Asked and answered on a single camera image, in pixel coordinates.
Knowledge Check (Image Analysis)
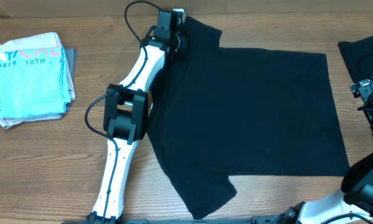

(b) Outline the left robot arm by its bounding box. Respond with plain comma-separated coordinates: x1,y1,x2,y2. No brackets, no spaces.
85,9,188,224

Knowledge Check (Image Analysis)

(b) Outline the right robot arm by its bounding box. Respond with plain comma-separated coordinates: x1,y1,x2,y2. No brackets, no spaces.
270,77,373,223

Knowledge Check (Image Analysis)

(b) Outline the light blue folded t-shirt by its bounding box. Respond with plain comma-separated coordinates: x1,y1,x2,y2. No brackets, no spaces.
0,47,72,119

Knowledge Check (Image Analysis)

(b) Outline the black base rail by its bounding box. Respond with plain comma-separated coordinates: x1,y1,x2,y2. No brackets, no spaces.
63,213,284,224

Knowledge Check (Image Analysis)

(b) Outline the black t-shirt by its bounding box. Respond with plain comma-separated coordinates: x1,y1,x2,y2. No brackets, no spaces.
148,17,349,219

